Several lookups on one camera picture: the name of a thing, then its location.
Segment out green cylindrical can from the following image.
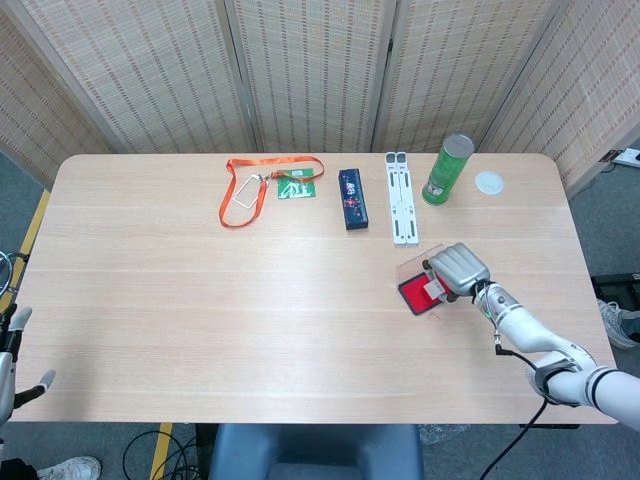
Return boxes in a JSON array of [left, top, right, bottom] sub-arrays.
[[422, 132, 476, 207]]

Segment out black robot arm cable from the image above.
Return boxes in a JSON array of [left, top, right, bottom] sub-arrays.
[[479, 339, 551, 480]]

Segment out green card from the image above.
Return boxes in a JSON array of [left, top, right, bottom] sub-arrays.
[[277, 168, 317, 201]]

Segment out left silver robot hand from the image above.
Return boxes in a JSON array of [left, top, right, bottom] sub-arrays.
[[0, 306, 58, 426]]

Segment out black equipment base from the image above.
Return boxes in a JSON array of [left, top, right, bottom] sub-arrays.
[[589, 272, 640, 302]]

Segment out red ink pad clear lid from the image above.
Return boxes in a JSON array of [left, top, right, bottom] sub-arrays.
[[394, 243, 454, 317]]

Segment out dark blue rectangular box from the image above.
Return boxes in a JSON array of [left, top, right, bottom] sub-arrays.
[[338, 168, 371, 232]]

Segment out metal ring frame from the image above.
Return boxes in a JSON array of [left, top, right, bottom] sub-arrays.
[[0, 251, 29, 297]]

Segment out orange lanyard strap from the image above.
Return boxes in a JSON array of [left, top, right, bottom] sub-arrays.
[[218, 156, 325, 230]]

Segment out blue grey chair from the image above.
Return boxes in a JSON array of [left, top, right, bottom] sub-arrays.
[[207, 423, 425, 480]]

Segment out woven folding screen panel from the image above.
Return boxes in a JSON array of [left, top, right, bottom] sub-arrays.
[[4, 0, 264, 155], [0, 0, 119, 189], [222, 0, 401, 154], [477, 0, 640, 196], [372, 0, 574, 154]]

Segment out white sneaker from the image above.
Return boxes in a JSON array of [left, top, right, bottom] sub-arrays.
[[37, 455, 103, 480], [598, 299, 640, 349]]

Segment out white power strip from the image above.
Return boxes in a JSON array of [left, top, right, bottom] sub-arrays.
[[602, 148, 640, 169]]

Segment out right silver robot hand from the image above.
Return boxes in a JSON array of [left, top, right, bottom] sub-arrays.
[[422, 242, 492, 305]]

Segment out white round cable grommet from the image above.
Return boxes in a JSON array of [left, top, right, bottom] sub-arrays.
[[474, 170, 505, 195]]

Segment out white folding laptop stand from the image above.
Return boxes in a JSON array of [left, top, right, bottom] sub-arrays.
[[384, 151, 422, 248]]

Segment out clear badge holder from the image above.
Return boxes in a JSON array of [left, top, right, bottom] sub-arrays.
[[233, 174, 271, 208]]

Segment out black floor cables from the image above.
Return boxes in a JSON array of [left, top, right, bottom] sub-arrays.
[[122, 423, 214, 480]]

